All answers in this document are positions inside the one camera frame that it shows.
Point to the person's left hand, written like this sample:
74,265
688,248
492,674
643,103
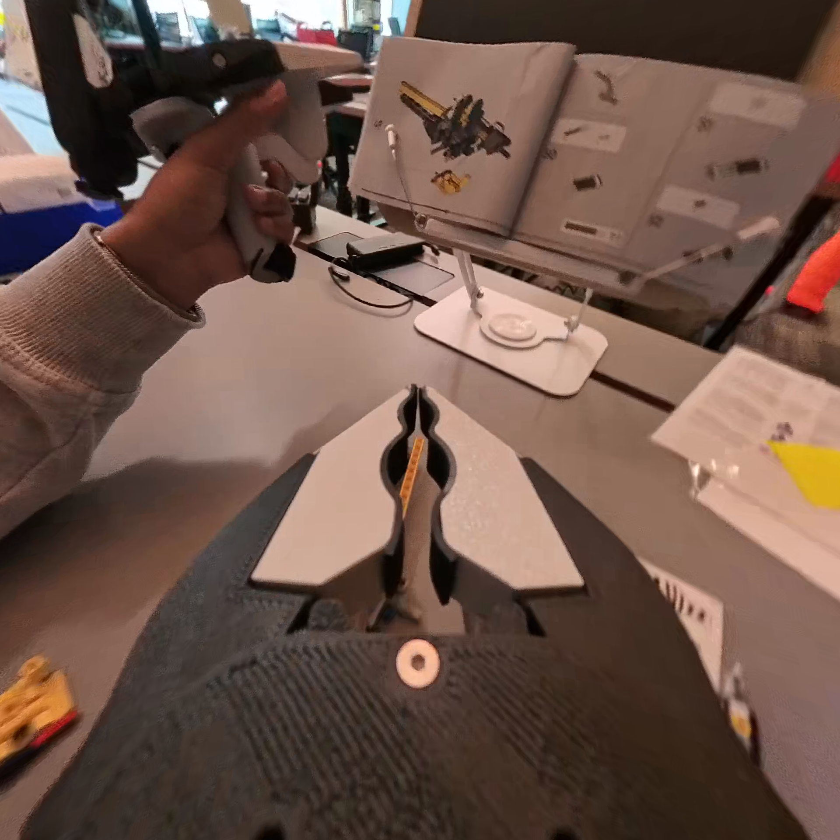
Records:
177,223

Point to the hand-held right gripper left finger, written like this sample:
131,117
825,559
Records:
328,512

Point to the dark partition panel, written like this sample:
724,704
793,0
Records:
590,26

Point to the yellow paper note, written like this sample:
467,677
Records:
814,472

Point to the clear plastic bag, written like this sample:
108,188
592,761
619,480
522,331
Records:
722,476

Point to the white book stand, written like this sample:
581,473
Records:
525,358

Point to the yellow lego beam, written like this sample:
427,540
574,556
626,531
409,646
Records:
415,466

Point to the orange bar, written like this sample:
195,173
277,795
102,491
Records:
817,275

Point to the white printed paper sheet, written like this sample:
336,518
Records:
735,407

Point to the yellow lego subassembly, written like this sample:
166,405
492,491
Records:
33,709

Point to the wooden background desk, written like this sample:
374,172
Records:
328,56

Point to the black power bank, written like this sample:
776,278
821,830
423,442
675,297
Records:
384,251

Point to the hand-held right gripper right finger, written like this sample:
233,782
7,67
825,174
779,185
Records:
499,518

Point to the small loose lego parts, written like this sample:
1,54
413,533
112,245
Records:
741,722

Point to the lego instruction booklet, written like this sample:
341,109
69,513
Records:
590,131

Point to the black metal frame leg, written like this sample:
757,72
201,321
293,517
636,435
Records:
768,275

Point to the zebra striped sticker sheet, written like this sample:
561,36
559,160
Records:
695,617

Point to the blue crate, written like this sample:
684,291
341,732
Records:
52,236

